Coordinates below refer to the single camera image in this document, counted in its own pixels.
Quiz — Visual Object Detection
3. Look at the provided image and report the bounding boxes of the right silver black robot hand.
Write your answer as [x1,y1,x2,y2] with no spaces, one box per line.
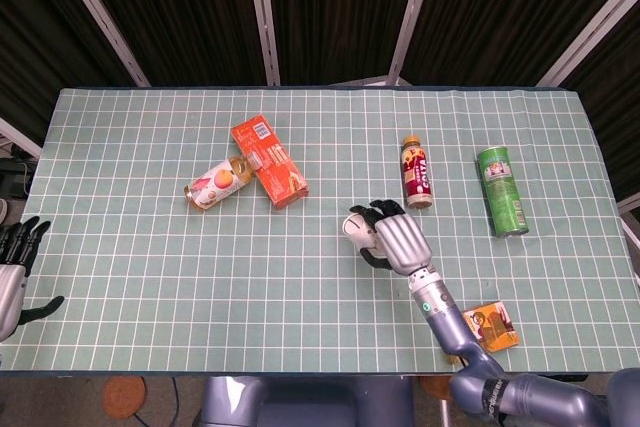
[349,199,434,277]

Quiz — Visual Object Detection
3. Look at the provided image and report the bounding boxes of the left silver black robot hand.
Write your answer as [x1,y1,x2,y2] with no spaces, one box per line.
[0,215,66,344]

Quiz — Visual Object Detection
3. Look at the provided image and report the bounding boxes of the white paper cup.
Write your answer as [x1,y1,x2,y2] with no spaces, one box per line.
[341,213,382,254]

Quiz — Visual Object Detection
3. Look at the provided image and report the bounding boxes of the brown milk tea bottle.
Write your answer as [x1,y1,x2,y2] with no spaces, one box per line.
[400,134,434,210]

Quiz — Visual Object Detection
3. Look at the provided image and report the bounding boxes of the green chips can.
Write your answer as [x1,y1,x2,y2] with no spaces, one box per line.
[474,145,530,238]

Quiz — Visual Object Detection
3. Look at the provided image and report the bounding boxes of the black equipment box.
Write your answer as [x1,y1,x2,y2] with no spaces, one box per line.
[0,156,37,199]

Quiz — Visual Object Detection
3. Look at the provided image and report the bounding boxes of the yellow orange snack box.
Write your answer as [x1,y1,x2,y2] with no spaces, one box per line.
[446,299,521,367]

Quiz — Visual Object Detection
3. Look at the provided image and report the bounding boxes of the green grid table mat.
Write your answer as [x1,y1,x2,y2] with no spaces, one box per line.
[0,86,640,380]

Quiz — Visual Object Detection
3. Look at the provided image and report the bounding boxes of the round cork pad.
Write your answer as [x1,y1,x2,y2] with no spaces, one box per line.
[418,376,454,400]
[101,376,148,419]

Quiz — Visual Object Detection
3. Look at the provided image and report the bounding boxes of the orange carton box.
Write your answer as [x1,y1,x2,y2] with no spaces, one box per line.
[230,114,310,211]

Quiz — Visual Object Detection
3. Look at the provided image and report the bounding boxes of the blue-grey robot torso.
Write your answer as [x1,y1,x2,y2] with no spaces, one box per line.
[192,375,417,427]

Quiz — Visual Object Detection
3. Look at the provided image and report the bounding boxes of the peach juice bottle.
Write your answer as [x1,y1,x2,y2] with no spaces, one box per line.
[183,151,265,214]

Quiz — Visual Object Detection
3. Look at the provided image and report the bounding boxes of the white screen frame post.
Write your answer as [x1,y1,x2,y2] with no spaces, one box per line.
[243,0,282,87]
[535,0,640,88]
[48,0,152,88]
[0,117,43,160]
[387,0,441,87]
[616,194,640,251]

